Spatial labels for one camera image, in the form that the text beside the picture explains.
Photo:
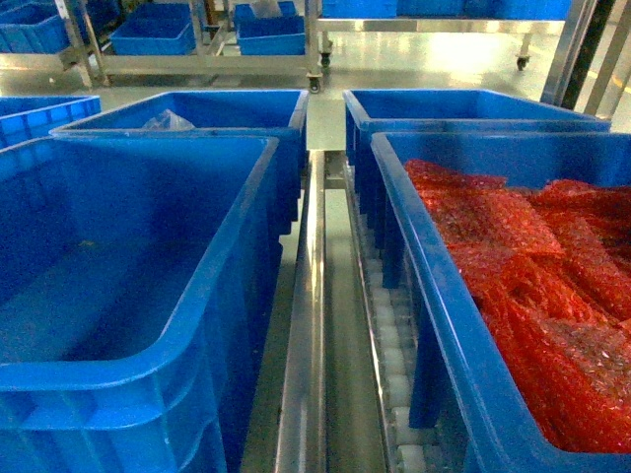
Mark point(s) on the blue bin with clear bag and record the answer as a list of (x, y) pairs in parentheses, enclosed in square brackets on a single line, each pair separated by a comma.
[(281, 114)]

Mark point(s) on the blue bin rear right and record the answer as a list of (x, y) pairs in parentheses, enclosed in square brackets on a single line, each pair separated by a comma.
[(440, 111)]

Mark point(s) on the steel shelf rack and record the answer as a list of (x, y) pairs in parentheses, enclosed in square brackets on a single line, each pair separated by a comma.
[(336, 385)]

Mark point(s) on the empty blue bin front left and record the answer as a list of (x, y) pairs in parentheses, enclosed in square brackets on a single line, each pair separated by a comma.
[(137, 279)]

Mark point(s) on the blue bin with red bags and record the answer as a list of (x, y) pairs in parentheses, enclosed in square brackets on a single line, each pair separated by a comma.
[(502, 435)]

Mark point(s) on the blue bin on distant rack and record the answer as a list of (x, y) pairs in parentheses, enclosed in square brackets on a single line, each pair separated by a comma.
[(155, 29)]

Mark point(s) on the blue bin far left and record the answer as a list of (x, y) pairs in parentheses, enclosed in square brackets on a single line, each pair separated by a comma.
[(27, 118)]

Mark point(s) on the clear plastic bag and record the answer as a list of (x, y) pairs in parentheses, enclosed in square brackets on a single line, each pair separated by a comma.
[(167, 120)]

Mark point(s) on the red bubble wrap bags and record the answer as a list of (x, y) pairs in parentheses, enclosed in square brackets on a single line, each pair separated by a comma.
[(549, 271)]

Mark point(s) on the distant steel rack on casters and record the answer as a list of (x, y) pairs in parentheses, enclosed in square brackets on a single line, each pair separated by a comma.
[(207, 58)]

